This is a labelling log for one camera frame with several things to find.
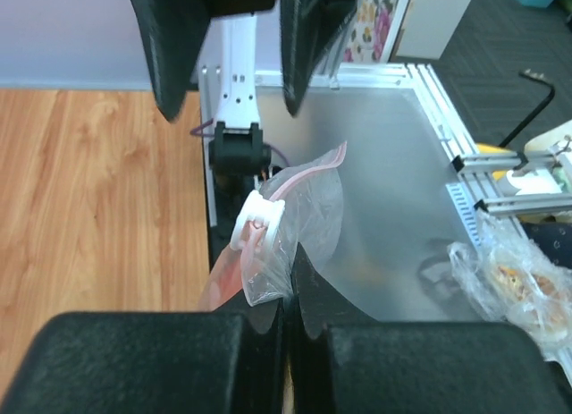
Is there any clear polka dot zip bag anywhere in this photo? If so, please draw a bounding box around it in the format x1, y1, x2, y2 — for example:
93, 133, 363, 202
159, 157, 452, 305
198, 144, 347, 311

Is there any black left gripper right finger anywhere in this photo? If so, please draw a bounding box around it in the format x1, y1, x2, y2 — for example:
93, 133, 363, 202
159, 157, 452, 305
290, 249, 571, 413

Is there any clear bag with snacks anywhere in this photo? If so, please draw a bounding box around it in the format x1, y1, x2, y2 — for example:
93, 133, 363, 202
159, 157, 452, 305
448, 211, 571, 351

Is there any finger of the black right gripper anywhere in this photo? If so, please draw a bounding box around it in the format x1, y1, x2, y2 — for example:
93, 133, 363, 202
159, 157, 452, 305
130, 0, 211, 123
280, 0, 357, 116

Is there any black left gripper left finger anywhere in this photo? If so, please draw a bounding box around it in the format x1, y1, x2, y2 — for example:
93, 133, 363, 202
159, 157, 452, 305
1, 294, 285, 413

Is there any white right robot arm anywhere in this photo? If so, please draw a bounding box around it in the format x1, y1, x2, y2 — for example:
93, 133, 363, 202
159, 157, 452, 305
130, 0, 358, 176

